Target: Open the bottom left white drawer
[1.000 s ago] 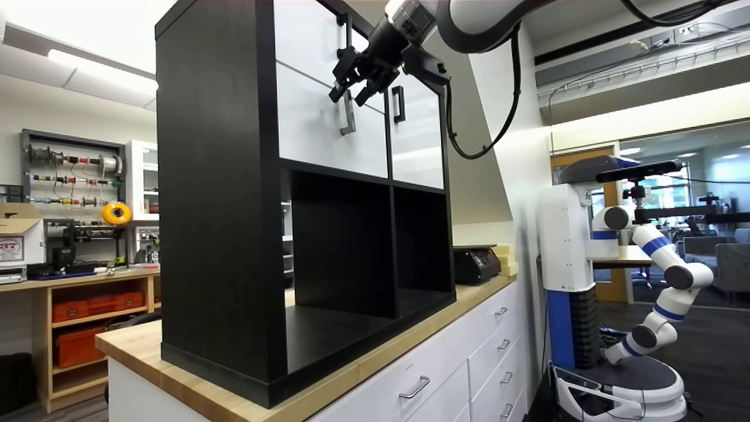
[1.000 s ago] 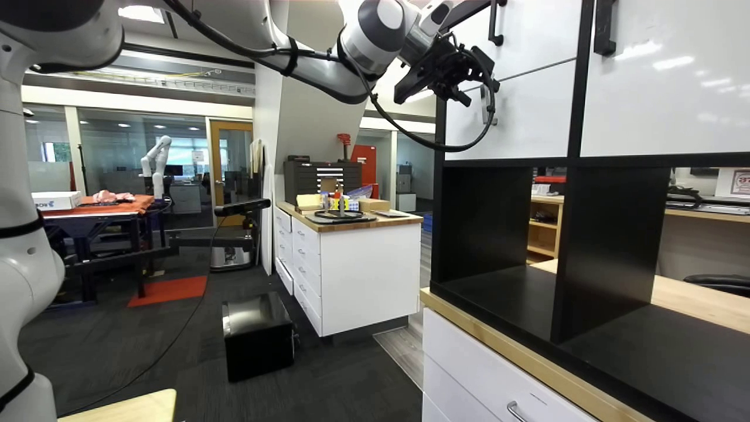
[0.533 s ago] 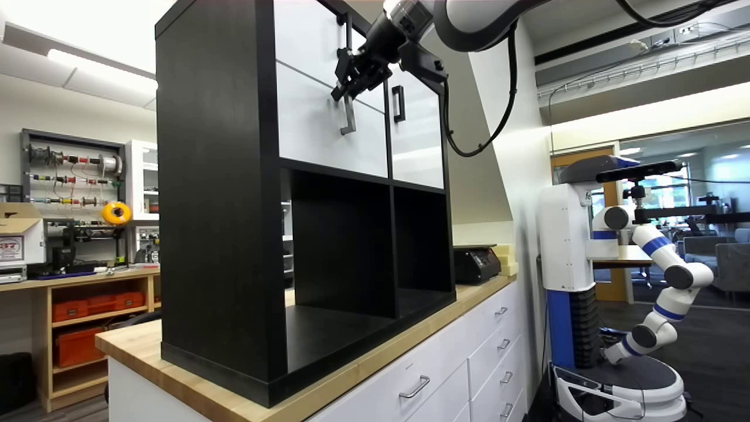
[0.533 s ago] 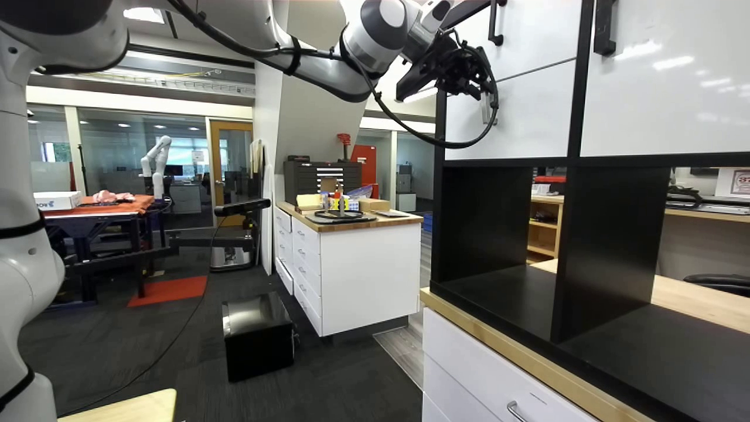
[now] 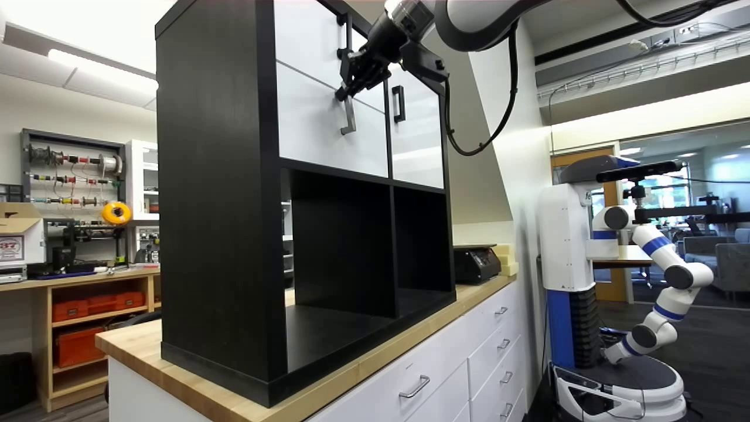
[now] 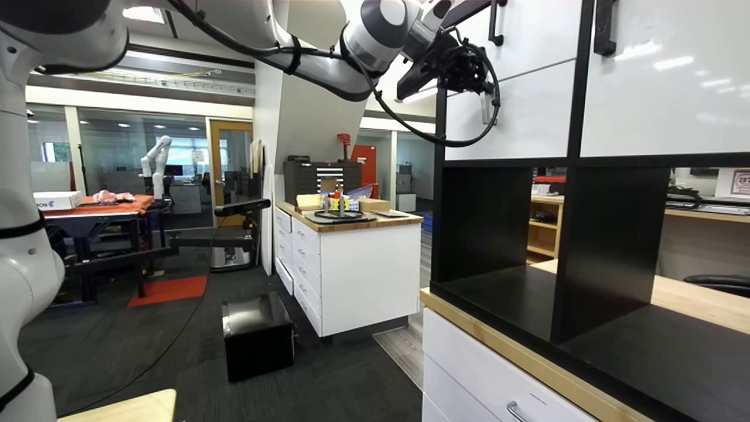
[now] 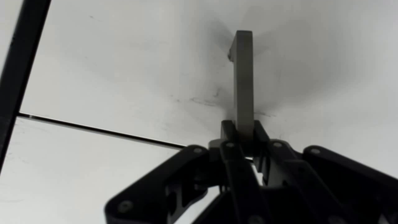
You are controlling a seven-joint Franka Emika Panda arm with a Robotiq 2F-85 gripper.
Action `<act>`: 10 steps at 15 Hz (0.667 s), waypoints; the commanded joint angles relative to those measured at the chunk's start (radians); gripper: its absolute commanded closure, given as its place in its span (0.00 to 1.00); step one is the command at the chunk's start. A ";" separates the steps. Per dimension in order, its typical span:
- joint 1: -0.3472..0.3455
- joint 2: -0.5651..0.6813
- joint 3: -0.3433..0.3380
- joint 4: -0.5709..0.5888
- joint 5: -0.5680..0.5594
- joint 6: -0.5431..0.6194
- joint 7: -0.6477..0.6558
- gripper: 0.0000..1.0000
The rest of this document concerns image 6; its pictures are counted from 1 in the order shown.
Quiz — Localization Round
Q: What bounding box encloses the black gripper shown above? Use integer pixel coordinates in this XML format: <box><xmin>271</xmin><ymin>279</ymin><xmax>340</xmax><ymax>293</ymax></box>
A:
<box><xmin>427</xmin><ymin>29</ymin><xmax>497</xmax><ymax>99</ymax></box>

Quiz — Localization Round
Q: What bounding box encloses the white drawer with silver handle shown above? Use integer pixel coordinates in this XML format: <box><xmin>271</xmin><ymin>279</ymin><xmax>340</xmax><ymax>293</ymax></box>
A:
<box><xmin>443</xmin><ymin>58</ymin><xmax>579</xmax><ymax>164</ymax></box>

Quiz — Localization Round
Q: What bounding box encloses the wooden open shelf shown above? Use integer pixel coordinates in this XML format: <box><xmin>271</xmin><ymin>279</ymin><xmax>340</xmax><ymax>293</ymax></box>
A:
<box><xmin>524</xmin><ymin>192</ymin><xmax>567</xmax><ymax>262</ymax></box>

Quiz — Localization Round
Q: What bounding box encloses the red cabinet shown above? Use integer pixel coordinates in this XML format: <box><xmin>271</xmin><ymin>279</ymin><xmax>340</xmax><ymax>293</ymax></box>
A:
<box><xmin>348</xmin><ymin>143</ymin><xmax>382</xmax><ymax>198</ymax></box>

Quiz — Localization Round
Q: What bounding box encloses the small wooden box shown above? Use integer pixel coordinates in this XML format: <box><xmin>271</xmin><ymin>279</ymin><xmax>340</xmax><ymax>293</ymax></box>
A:
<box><xmin>356</xmin><ymin>197</ymin><xmax>393</xmax><ymax>215</ymax></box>

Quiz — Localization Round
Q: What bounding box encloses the white cabinet door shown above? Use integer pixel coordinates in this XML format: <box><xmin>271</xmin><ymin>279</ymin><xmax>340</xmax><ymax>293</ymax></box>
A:
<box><xmin>580</xmin><ymin>0</ymin><xmax>750</xmax><ymax>158</ymax></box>

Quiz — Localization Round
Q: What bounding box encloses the black tool chest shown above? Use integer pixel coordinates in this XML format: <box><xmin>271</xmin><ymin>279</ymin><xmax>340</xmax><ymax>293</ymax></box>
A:
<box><xmin>280</xmin><ymin>151</ymin><xmax>362</xmax><ymax>206</ymax></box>

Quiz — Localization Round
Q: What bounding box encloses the white island cabinet wooden top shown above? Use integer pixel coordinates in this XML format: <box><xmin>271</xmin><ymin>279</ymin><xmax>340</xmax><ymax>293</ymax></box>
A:
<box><xmin>271</xmin><ymin>197</ymin><xmax>424</xmax><ymax>340</ymax></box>

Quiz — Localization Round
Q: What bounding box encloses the black metal stand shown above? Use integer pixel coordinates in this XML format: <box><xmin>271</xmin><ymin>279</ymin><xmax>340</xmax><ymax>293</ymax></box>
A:
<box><xmin>165</xmin><ymin>197</ymin><xmax>274</xmax><ymax>272</ymax></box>

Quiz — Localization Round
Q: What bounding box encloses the white base cabinet wooden counter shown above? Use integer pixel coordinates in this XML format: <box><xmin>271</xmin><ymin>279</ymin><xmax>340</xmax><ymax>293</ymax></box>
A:
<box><xmin>419</xmin><ymin>272</ymin><xmax>750</xmax><ymax>422</ymax></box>

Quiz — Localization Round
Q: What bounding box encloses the black box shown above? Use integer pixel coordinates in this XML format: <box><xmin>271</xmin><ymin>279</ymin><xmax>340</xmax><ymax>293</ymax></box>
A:
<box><xmin>221</xmin><ymin>291</ymin><xmax>298</xmax><ymax>385</ymax></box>

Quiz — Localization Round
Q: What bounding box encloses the red floor mat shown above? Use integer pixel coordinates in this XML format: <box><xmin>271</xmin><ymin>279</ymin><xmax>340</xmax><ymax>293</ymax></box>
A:
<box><xmin>127</xmin><ymin>274</ymin><xmax>210</xmax><ymax>310</ymax></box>

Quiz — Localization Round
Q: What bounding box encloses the black table with red top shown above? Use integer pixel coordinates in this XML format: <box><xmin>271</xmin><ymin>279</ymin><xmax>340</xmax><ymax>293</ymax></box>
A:
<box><xmin>42</xmin><ymin>192</ymin><xmax>170</xmax><ymax>304</ymax></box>

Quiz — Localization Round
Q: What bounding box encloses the flat white box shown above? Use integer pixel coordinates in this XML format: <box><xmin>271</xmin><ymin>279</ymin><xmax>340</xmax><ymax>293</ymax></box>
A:
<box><xmin>32</xmin><ymin>189</ymin><xmax>85</xmax><ymax>212</ymax></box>

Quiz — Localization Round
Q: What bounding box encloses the light wooden table corner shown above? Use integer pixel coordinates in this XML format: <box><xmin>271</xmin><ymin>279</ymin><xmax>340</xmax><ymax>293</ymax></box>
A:
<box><xmin>56</xmin><ymin>387</ymin><xmax>181</xmax><ymax>422</ymax></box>

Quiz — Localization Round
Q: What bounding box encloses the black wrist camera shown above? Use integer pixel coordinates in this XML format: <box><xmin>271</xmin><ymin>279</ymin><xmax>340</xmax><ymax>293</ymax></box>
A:
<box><xmin>393</xmin><ymin>51</ymin><xmax>444</xmax><ymax>103</ymax></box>

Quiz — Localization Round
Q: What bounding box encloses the black shelf unit frame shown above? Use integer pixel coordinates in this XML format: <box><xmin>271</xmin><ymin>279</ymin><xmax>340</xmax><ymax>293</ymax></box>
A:
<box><xmin>428</xmin><ymin>0</ymin><xmax>750</xmax><ymax>422</ymax></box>

